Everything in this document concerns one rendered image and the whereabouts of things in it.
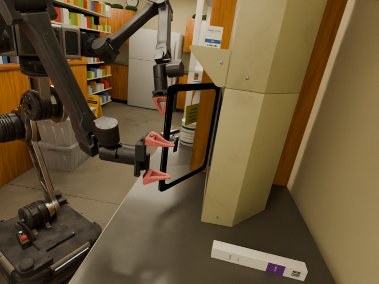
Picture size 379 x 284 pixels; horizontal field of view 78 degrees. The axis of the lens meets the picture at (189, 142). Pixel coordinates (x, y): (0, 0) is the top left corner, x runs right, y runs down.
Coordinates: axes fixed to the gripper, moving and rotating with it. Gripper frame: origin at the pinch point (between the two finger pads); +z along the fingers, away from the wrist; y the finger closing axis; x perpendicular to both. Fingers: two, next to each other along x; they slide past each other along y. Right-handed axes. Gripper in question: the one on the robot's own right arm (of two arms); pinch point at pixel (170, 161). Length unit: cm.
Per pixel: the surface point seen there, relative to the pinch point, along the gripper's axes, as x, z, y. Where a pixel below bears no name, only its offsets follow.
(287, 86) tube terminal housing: 16.6, 30.9, 23.4
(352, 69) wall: 32, 55, 31
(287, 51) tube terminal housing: 12.8, 27.3, 32.8
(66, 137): 165, -142, -74
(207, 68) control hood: 8.6, 6.4, 25.7
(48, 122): 163, -160, -59
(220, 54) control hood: 8.5, 9.1, 29.7
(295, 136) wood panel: 46, 48, 0
